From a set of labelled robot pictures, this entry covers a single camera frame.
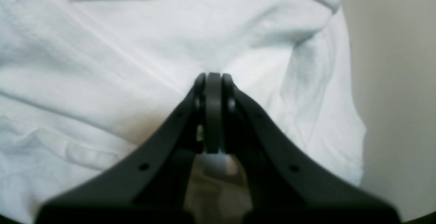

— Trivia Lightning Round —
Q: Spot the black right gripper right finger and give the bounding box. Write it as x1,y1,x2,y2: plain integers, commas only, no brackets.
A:
214,74,400,224

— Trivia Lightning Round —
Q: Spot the white printed T-shirt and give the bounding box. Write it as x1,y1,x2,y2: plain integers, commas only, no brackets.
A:
0,0,366,224

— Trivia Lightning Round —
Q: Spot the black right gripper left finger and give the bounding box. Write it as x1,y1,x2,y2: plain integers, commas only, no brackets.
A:
36,73,215,224

